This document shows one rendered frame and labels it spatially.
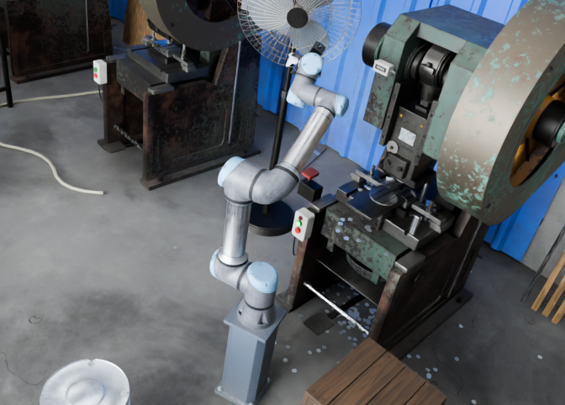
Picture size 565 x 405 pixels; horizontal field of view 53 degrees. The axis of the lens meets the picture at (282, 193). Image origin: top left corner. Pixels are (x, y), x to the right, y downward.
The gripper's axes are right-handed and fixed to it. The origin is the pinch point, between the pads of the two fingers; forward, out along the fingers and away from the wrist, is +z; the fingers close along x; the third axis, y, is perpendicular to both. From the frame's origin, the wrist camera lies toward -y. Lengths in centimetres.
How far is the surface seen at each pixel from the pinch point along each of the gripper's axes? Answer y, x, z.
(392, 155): 10, 50, -7
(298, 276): 81, 56, 27
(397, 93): -9.7, 35.3, -14.8
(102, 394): 137, 3, -51
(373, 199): 30, 55, -4
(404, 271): 46, 79, -20
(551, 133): -22, 78, -54
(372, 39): -22.5, 16.2, -5.9
